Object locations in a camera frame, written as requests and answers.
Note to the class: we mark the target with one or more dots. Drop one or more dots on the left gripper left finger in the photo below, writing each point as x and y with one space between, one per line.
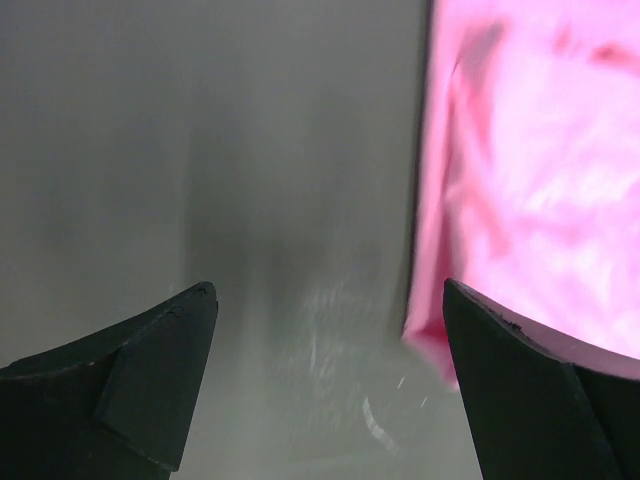
115 404

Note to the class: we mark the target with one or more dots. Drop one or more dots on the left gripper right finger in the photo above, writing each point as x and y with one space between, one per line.
540 404

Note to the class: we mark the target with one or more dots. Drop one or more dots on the pink t shirt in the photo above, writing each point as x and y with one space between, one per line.
529 169

